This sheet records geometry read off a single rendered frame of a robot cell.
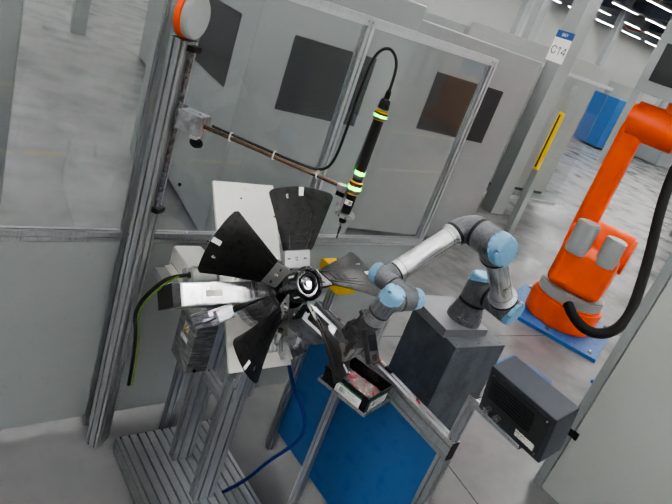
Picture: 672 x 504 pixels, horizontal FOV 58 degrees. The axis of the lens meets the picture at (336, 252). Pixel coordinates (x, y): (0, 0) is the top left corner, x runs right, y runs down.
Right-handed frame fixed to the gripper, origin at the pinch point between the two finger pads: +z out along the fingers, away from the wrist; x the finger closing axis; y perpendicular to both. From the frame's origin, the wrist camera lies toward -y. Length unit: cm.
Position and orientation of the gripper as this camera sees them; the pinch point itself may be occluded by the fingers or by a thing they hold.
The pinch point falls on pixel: (345, 360)
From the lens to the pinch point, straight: 214.1
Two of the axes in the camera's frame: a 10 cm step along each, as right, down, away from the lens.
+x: -7.7, -0.1, -6.4
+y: -4.3, -7.3, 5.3
